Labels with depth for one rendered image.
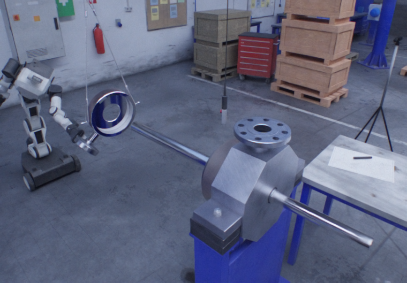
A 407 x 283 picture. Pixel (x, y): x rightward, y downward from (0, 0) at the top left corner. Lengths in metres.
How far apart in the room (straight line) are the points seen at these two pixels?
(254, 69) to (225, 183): 5.14
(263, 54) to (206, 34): 1.24
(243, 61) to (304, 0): 1.70
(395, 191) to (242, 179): 1.15
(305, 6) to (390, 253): 4.01
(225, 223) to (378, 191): 1.13
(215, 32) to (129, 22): 1.90
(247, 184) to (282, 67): 4.74
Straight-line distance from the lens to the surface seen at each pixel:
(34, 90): 3.11
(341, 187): 2.08
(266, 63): 6.30
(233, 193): 1.35
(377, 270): 2.90
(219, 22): 6.29
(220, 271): 1.52
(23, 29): 5.77
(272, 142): 1.30
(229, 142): 1.57
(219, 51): 6.38
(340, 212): 3.29
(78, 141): 2.36
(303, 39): 5.68
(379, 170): 2.37
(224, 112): 2.54
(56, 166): 3.67
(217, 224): 1.33
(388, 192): 2.17
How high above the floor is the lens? 2.04
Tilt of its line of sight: 27 degrees down
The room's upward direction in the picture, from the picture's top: straight up
